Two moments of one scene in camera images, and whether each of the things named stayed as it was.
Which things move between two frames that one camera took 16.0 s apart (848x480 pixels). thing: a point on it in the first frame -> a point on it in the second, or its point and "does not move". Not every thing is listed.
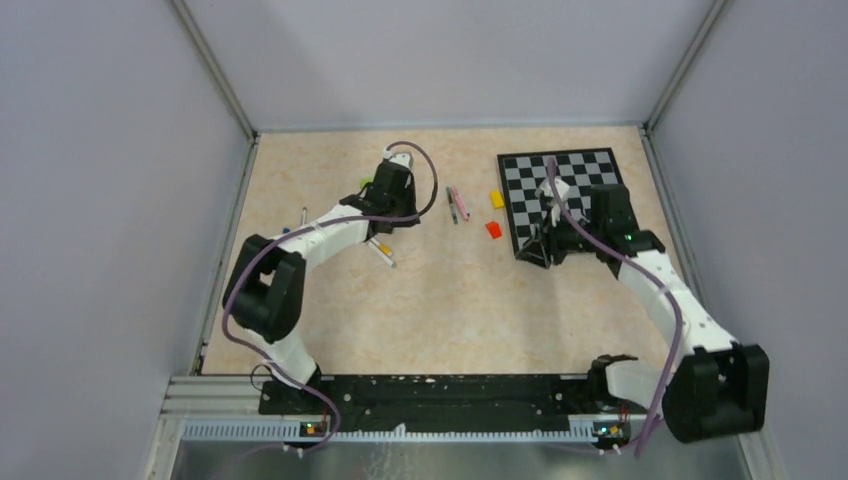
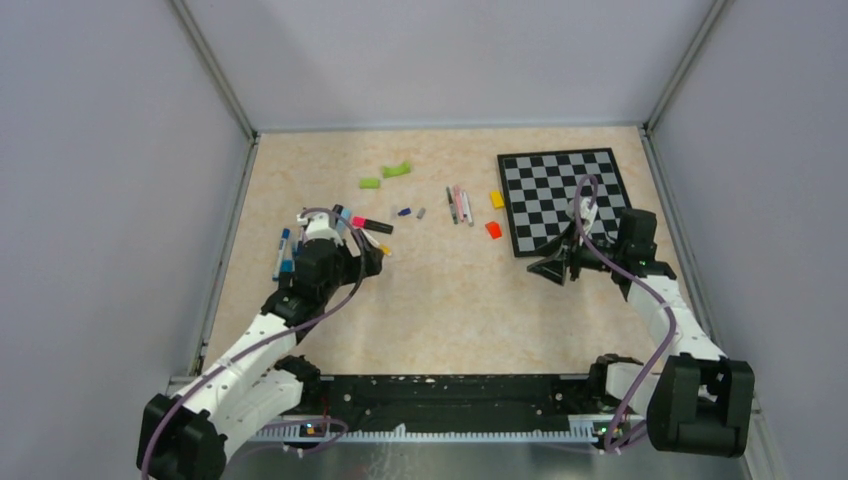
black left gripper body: x=403 y=205 -> x=350 y=269
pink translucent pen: x=460 y=203 does not move
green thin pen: x=452 y=206 does not move
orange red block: x=494 y=229 does not move
